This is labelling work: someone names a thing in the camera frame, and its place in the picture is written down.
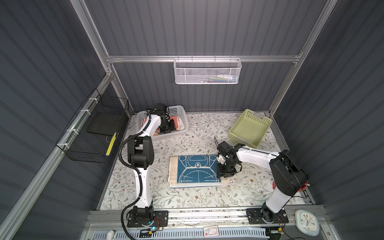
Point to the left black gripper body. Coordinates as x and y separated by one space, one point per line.
168 126

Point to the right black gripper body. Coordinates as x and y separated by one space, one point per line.
226 168

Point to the pink towel with teal border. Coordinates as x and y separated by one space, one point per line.
179 126

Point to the white plastic laundry basket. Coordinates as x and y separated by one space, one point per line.
177 113

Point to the green plastic towel basket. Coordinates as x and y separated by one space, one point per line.
250 128

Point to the blue white towel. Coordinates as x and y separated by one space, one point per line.
193 171

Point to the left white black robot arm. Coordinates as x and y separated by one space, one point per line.
137 153

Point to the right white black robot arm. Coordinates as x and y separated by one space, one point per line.
288 176

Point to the black pad in basket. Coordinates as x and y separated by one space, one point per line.
103 124

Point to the red white label card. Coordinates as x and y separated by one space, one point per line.
211 231

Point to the red pen cup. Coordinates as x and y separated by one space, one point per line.
301 189

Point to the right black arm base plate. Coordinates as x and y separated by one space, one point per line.
265 216

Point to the white wire wall basket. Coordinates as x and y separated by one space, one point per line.
207 71

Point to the white ventilated cable duct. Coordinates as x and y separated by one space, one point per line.
198 234

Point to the black wire wall basket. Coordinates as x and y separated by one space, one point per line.
81 146

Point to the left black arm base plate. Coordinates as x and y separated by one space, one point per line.
142 218

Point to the white wall clock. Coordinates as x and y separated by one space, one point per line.
307 223

